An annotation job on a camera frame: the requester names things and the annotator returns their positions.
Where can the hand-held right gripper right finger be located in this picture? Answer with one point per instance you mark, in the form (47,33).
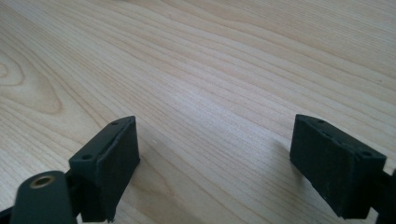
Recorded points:
(336,168)

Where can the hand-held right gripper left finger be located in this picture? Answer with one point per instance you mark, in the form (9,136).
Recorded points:
(106,168)

